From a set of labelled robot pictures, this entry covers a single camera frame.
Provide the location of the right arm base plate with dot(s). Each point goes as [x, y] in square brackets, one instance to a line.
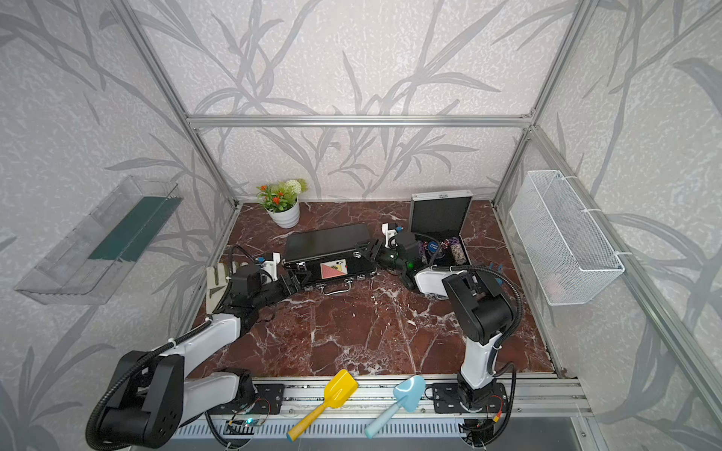
[451, 397]

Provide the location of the poker chips row right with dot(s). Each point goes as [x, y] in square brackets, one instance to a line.
[457, 251]

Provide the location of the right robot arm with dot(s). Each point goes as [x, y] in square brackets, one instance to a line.
[486, 304]

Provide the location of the black poker case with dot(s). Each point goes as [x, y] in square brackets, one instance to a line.
[305, 251]

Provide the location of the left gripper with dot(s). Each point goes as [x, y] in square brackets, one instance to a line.
[292, 283]

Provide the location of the beige work glove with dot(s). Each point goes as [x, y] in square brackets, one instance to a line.
[226, 292]

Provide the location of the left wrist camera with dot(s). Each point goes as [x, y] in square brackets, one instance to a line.
[271, 262]

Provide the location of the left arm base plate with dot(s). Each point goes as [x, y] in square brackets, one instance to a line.
[261, 399]

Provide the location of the white wire mesh basket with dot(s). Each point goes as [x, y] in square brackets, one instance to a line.
[570, 255]

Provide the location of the silver aluminium poker case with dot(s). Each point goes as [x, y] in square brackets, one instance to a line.
[440, 216]

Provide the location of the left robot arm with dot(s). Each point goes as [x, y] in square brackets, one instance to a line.
[150, 395]

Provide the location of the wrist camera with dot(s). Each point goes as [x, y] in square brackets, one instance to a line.
[390, 230]
[271, 262]

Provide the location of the yellow toy shovel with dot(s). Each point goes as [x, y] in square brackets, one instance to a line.
[336, 393]

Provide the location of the potted plant white pot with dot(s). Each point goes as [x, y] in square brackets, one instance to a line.
[281, 201]

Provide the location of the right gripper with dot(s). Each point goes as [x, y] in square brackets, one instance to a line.
[377, 247]

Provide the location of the clear plastic wall shelf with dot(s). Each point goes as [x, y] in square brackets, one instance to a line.
[90, 264]

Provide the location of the light blue toy shovel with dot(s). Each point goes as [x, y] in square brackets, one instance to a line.
[407, 396]

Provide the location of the playing cards deck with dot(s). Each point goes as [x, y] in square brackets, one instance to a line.
[334, 269]

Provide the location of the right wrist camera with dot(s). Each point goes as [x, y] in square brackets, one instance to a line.
[390, 230]

